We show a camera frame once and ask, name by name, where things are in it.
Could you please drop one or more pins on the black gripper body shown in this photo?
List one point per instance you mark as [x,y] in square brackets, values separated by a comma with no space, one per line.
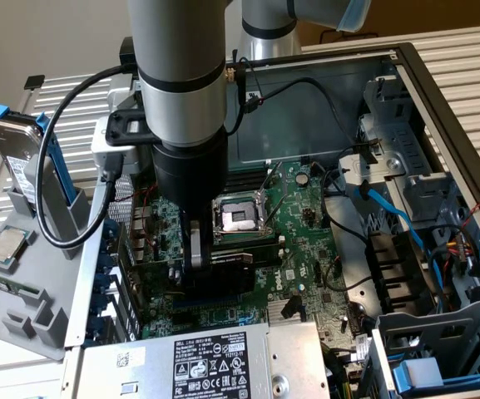
[191,174]

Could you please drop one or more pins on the green GPU with black fan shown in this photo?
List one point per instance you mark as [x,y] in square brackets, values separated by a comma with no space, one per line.
[231,278]

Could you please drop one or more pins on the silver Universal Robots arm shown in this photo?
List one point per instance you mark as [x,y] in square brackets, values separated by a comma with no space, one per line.
[177,41]

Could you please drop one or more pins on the silver rear port block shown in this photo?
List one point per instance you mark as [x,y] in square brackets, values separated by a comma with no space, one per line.
[142,216]

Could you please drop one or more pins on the black RAM slot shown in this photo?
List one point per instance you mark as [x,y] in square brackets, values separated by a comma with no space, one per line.
[245,187]
[256,243]
[252,174]

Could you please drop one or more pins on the blue expansion slot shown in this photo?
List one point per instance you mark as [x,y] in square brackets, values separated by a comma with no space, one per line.
[206,303]

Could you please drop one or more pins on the CPU socket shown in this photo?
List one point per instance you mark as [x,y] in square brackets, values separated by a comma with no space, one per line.
[241,216]

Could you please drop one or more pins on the short black expansion slot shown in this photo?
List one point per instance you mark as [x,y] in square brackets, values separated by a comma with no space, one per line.
[181,318]

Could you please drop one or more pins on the silver chipset heatsink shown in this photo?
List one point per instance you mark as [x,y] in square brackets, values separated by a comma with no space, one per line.
[273,309]

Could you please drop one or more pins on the green Dell motherboard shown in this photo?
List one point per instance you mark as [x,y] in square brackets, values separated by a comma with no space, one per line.
[298,249]

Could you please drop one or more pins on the silver coin battery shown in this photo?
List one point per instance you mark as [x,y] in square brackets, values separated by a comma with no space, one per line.
[303,178]

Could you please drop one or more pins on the blue slot latch row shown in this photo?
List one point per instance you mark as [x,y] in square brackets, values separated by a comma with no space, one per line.
[97,309]

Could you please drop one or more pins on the open black PC case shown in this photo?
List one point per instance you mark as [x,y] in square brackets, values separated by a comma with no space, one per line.
[298,124]

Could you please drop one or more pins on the black box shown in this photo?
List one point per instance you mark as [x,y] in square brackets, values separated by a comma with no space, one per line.
[127,52]

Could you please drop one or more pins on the grey parts rack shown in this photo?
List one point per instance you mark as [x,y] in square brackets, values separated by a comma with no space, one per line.
[48,266]

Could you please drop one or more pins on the silver power supply unit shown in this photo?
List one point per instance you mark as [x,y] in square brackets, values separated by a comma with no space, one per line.
[293,353]

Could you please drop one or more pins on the silver CPU chip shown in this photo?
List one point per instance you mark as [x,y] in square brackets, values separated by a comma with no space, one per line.
[7,245]

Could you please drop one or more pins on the silver metal disk bay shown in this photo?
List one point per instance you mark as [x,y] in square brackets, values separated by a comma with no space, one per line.
[406,137]

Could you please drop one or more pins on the blue drive caddy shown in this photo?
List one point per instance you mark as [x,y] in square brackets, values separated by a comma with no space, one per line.
[414,372]

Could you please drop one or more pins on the grey plastic drive cage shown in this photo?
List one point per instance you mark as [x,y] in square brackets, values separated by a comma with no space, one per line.
[451,328]

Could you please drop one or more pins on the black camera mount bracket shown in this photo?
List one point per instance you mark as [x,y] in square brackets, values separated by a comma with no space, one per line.
[117,133]

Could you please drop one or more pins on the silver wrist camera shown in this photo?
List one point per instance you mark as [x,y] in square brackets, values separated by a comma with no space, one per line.
[102,156]

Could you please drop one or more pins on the hard disk with blue bracket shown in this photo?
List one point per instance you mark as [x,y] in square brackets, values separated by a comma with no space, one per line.
[11,141]

